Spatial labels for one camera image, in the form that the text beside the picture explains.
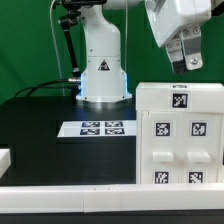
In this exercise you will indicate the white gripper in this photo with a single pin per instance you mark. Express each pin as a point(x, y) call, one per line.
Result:
point(167, 18)

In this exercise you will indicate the white cabinet body box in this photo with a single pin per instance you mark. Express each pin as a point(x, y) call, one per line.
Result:
point(181, 124)

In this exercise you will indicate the white cabinet top block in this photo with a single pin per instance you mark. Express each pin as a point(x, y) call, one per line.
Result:
point(180, 97)

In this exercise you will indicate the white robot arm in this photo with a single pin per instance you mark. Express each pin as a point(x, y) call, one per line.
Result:
point(104, 80)

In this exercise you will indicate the white left fence piece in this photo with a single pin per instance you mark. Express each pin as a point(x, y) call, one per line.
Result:
point(5, 161)

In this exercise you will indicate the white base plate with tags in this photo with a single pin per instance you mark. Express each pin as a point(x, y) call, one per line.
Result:
point(97, 128)

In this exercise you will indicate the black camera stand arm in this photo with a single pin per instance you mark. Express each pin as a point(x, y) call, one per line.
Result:
point(73, 12)

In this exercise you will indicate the white front fence rail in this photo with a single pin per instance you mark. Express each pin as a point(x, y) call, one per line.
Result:
point(111, 198)

